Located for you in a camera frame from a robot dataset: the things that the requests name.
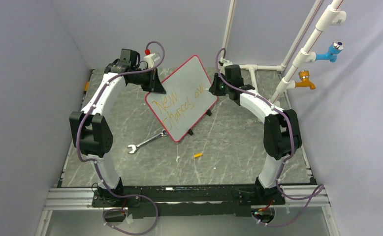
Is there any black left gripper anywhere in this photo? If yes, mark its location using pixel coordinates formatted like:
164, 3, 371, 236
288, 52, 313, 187
130, 67, 166, 95

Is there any pink framed whiteboard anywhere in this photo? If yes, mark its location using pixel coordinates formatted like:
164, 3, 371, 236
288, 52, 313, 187
145, 55, 218, 142

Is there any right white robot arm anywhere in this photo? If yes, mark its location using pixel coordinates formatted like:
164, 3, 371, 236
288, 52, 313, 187
208, 62, 302, 204

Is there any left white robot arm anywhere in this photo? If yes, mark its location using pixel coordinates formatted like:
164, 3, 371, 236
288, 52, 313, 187
69, 49, 166, 207

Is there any silver wrench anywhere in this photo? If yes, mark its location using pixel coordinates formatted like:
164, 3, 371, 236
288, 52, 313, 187
127, 129, 168, 154

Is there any orange tap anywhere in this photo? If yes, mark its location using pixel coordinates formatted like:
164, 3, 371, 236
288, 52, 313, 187
295, 70, 316, 90

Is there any blue tap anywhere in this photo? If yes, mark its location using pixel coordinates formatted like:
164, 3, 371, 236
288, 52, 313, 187
315, 41, 344, 63

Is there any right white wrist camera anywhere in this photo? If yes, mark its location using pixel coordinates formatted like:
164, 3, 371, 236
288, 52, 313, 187
218, 58, 233, 71

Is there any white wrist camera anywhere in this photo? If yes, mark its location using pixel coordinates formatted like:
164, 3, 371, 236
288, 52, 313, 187
218, 58, 233, 71
144, 49, 161, 69

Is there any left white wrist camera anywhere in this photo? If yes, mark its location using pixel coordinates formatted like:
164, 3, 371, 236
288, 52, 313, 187
144, 49, 161, 69

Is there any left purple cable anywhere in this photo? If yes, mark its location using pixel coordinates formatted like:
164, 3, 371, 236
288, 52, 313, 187
75, 41, 165, 235

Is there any purple cable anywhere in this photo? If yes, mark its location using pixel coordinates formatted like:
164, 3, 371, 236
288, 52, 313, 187
75, 41, 165, 235
215, 48, 325, 228

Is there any orange black tool at wall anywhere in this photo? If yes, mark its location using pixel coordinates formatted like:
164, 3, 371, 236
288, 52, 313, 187
83, 81, 90, 94

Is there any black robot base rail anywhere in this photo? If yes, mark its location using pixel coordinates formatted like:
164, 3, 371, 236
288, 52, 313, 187
92, 184, 286, 219

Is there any white pvc pipe frame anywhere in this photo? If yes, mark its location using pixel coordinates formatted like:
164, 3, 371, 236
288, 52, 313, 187
218, 0, 347, 110

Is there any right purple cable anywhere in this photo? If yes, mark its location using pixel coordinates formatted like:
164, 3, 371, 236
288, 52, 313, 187
215, 48, 325, 228

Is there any aluminium frame rail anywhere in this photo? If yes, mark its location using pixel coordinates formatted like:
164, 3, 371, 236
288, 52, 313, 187
34, 187, 96, 236

